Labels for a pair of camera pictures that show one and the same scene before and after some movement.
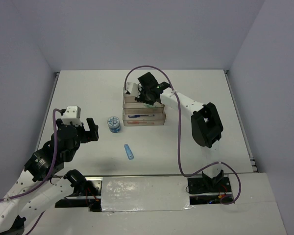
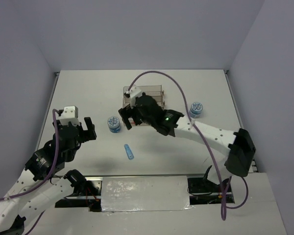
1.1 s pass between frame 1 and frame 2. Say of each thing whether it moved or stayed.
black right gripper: moved
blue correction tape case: stayed
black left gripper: stayed
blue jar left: stayed
